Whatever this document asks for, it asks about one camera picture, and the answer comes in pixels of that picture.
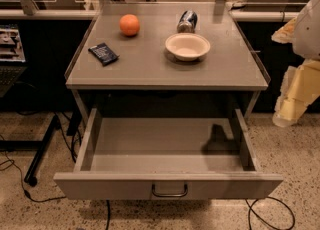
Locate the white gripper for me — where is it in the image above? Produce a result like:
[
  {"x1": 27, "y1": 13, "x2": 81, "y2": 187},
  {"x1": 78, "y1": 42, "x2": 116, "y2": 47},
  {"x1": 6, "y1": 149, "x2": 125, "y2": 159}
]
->
[{"x1": 271, "y1": 0, "x2": 320, "y2": 127}]

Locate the grey top drawer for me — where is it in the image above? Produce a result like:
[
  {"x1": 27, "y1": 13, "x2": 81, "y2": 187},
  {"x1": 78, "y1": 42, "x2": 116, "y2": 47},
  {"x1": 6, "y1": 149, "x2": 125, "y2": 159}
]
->
[{"x1": 54, "y1": 109, "x2": 283, "y2": 200}]

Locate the grey drawer cabinet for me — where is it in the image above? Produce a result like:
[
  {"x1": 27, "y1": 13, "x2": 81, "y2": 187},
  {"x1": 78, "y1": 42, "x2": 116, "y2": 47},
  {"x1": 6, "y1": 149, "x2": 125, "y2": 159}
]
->
[{"x1": 66, "y1": 2, "x2": 270, "y2": 116}]

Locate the white bowl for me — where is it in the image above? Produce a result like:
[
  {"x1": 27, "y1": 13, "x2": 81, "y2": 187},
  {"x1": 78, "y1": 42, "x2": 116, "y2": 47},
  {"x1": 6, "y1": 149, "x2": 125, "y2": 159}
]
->
[{"x1": 165, "y1": 33, "x2": 211, "y2": 62}]

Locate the blue soda can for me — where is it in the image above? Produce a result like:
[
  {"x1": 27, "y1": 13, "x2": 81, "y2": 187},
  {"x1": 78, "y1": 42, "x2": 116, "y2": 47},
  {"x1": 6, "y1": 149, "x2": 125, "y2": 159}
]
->
[{"x1": 177, "y1": 10, "x2": 198, "y2": 33}]

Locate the orange fruit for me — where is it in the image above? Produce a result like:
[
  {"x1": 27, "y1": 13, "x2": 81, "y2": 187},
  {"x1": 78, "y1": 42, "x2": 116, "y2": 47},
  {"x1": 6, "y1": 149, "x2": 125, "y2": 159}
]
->
[{"x1": 119, "y1": 14, "x2": 140, "y2": 36}]

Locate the dark blue snack packet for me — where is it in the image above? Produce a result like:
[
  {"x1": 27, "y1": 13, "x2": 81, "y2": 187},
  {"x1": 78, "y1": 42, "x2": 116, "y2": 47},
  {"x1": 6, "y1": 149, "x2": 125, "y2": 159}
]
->
[{"x1": 88, "y1": 43, "x2": 119, "y2": 66}]

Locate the black desk leg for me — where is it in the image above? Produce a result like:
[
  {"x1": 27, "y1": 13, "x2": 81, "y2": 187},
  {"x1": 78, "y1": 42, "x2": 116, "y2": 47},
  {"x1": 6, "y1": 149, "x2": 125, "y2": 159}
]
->
[{"x1": 0, "y1": 115, "x2": 61, "y2": 187}]

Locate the laptop computer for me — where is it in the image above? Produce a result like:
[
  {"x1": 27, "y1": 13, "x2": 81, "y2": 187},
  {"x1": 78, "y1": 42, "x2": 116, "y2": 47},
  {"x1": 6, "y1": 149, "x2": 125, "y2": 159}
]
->
[{"x1": 0, "y1": 24, "x2": 28, "y2": 97}]

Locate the white rail right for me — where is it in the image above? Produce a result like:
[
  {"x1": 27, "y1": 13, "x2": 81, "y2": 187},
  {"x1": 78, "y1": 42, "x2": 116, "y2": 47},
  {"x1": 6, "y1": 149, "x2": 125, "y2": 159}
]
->
[{"x1": 230, "y1": 11, "x2": 299, "y2": 22}]

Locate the white rail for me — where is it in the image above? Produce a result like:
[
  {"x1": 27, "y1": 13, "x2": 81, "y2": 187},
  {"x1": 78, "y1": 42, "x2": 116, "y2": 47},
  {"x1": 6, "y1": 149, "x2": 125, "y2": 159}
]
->
[
  {"x1": 230, "y1": 11, "x2": 299, "y2": 22},
  {"x1": 0, "y1": 9, "x2": 98, "y2": 20}
]

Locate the black cable right floor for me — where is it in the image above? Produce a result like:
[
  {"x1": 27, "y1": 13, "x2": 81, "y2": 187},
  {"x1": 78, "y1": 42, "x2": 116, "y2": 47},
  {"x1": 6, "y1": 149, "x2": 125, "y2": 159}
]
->
[{"x1": 245, "y1": 196, "x2": 297, "y2": 230}]

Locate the black cable floor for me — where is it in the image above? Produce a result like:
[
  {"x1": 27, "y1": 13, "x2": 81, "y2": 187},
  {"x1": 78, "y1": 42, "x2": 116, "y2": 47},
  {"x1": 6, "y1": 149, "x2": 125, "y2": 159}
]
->
[
  {"x1": 0, "y1": 133, "x2": 67, "y2": 204},
  {"x1": 245, "y1": 196, "x2": 297, "y2": 230}
]

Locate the white rail left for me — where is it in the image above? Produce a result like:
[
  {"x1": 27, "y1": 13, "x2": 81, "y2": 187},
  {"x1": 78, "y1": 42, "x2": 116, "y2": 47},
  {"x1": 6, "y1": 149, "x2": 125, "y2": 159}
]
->
[{"x1": 0, "y1": 9, "x2": 98, "y2": 20}]

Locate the black cable left floor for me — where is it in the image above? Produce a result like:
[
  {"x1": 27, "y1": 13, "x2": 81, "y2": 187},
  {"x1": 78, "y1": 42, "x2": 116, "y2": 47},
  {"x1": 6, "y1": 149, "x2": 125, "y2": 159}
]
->
[{"x1": 0, "y1": 133, "x2": 67, "y2": 204}]

